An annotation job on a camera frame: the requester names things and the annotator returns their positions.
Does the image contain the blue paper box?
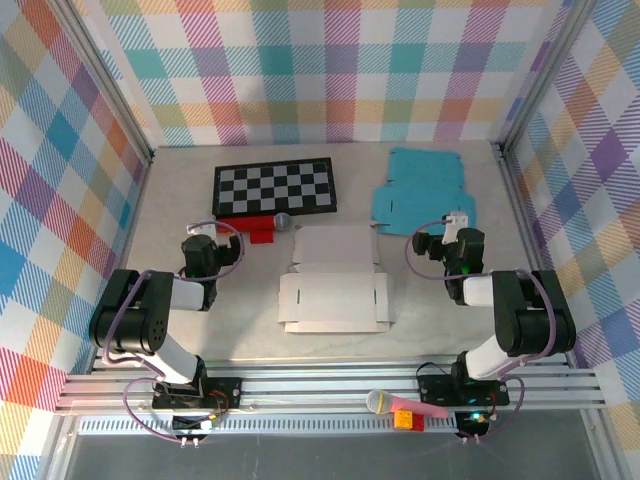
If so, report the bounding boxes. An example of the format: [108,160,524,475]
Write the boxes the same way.
[370,147,478,236]

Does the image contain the white paper box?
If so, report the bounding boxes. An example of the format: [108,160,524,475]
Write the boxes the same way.
[276,223,399,335]

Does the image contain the black white chessboard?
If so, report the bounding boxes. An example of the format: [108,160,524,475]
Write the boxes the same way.
[212,157,339,220]

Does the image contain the pink toy microphone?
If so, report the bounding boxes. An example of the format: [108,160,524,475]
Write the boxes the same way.
[365,388,450,420]

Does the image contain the small black circuit board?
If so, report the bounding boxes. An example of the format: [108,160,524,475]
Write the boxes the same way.
[457,410,490,436]
[172,414,221,436]

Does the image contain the yellow red toy brick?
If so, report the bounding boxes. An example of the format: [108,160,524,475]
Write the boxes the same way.
[393,409,426,431]

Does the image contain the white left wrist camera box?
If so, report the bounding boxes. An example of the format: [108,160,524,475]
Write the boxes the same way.
[186,221,220,240]

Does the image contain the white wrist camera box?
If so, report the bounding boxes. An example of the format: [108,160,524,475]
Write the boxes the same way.
[442,211,471,242]
[186,221,220,240]

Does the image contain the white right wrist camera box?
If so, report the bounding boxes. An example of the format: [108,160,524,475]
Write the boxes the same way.
[442,211,471,242]

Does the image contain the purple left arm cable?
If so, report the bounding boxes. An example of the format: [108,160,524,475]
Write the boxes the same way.
[101,219,246,444]

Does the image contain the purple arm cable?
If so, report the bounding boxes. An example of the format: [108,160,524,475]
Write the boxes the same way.
[404,222,557,444]
[101,219,246,444]

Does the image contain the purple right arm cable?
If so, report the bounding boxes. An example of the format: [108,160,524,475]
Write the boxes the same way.
[404,222,557,444]

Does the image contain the aluminium side rail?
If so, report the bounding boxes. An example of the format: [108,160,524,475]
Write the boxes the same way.
[492,142,576,369]

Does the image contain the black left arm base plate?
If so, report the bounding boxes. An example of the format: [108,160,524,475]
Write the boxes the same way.
[151,377,244,411]

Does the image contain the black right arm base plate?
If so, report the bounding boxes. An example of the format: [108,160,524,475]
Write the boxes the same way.
[417,372,511,407]

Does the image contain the aluminium corner post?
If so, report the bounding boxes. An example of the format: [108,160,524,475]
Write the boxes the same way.
[49,0,156,166]
[492,0,601,156]

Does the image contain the white perforated cable tray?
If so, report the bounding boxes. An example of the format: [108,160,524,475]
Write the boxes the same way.
[77,417,461,435]

